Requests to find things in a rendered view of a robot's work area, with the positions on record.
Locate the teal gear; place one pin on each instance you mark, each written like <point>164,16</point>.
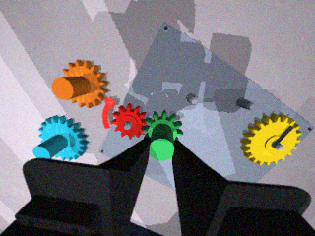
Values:
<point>60,138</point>

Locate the orange gear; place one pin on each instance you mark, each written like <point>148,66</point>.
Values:
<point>82,83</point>

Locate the yellow gear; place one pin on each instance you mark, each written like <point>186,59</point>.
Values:
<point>257,145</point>

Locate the green gear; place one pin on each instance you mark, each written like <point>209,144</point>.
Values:
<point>162,131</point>

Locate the red curved arrow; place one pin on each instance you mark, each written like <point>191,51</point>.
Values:
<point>109,102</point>

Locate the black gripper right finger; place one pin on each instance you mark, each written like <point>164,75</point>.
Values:
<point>204,196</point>

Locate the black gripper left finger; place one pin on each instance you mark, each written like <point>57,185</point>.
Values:
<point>114,185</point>

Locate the red gear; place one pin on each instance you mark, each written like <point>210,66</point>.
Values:
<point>131,115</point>

